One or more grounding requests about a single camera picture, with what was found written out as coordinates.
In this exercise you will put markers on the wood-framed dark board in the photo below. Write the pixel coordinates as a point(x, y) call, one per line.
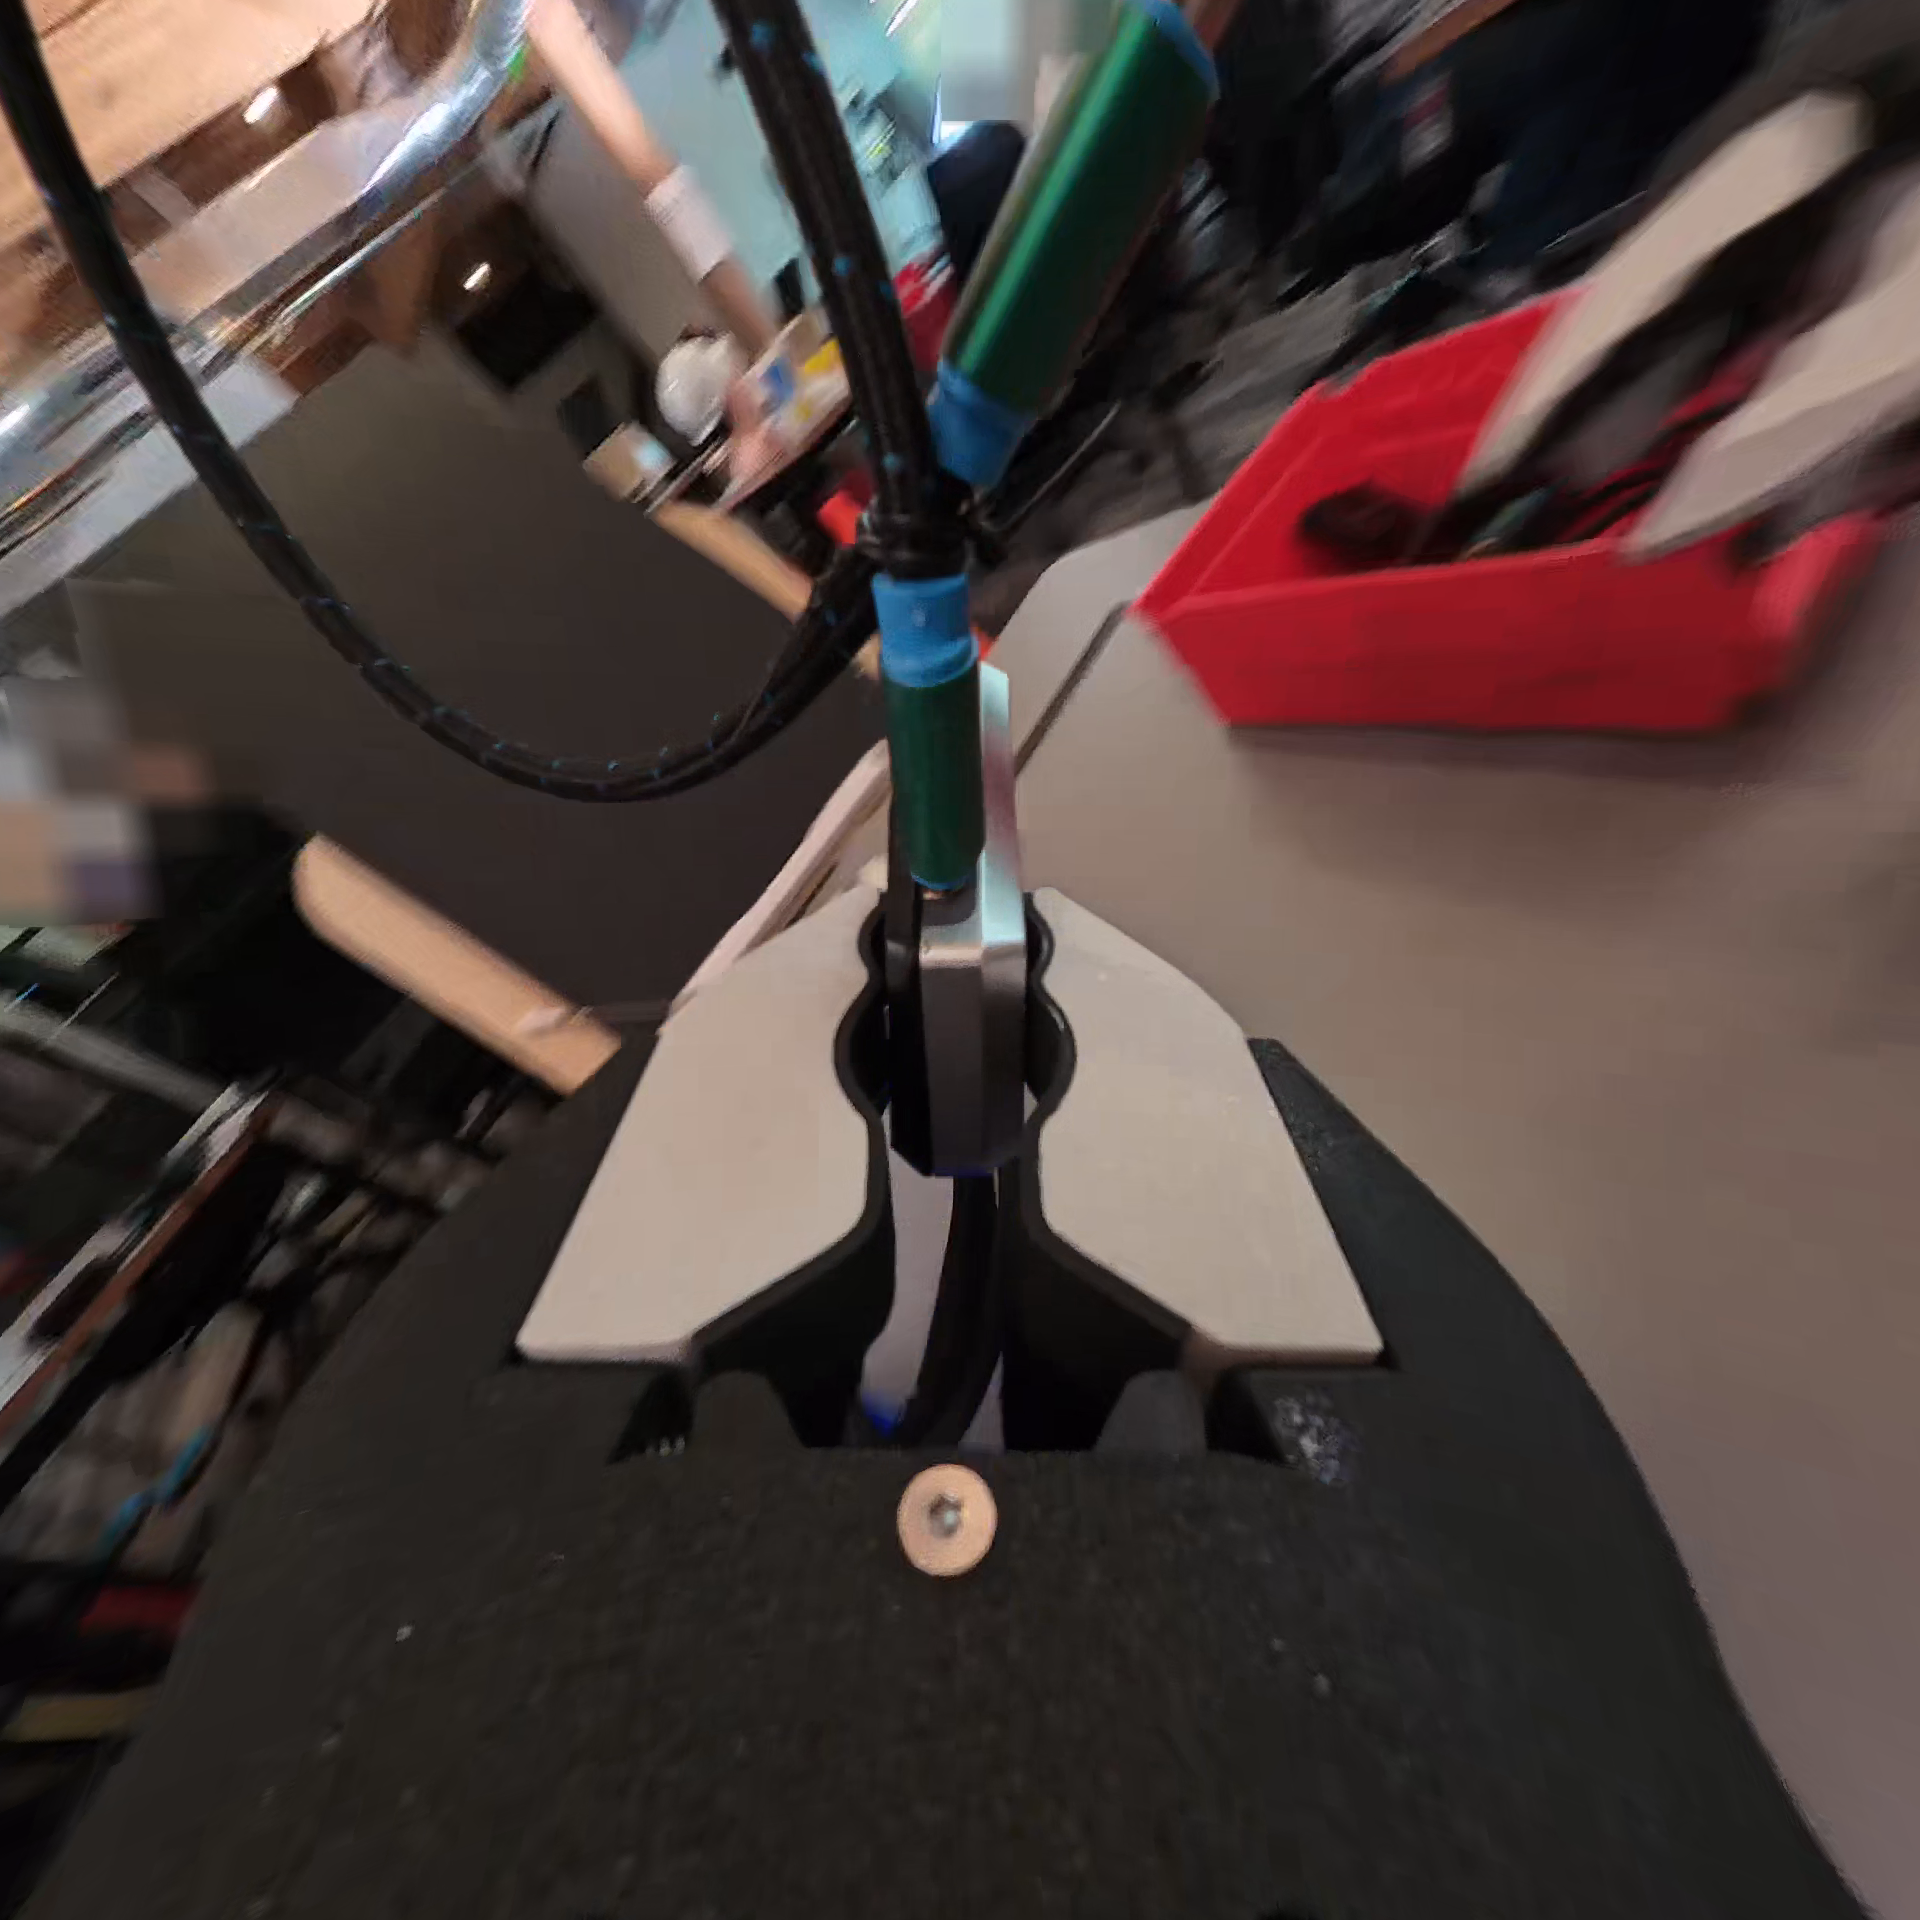
point(524, 600)

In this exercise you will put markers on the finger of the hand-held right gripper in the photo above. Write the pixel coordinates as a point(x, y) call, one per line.
point(1651, 254)
point(1800, 451)

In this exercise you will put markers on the red plastic bin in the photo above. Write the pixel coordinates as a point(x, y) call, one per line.
point(1424, 646)

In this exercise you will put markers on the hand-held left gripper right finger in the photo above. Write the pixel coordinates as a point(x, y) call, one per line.
point(1202, 1185)

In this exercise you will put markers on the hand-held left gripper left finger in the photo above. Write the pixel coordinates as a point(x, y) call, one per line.
point(706, 1185)

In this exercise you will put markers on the black grey adapter hub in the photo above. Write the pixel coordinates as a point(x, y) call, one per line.
point(960, 1035)

